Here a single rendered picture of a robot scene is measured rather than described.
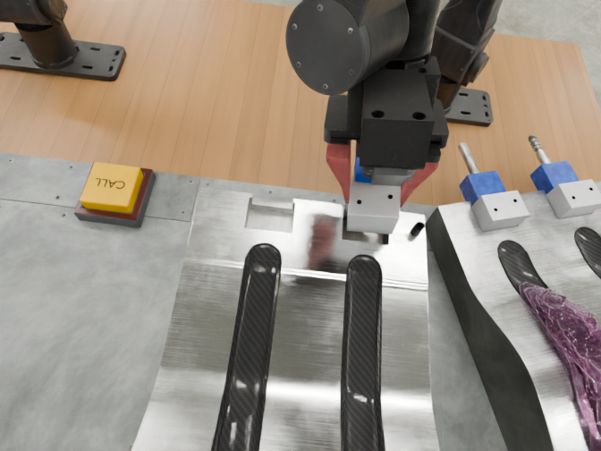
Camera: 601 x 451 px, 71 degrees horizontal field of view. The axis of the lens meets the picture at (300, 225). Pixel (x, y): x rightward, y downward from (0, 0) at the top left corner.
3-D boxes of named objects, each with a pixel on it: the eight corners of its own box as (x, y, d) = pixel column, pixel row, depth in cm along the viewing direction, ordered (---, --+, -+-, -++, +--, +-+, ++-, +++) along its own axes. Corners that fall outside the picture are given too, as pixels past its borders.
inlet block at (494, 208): (437, 158, 61) (452, 134, 56) (469, 154, 61) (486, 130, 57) (472, 240, 55) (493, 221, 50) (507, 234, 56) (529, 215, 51)
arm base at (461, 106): (517, 91, 61) (510, 57, 64) (381, 74, 60) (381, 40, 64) (491, 127, 68) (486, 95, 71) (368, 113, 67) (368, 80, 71)
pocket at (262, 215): (250, 208, 52) (249, 191, 48) (293, 213, 52) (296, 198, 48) (245, 242, 49) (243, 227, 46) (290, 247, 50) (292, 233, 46)
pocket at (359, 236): (338, 218, 52) (343, 203, 49) (380, 224, 52) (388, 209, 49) (336, 252, 50) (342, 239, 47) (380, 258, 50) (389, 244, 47)
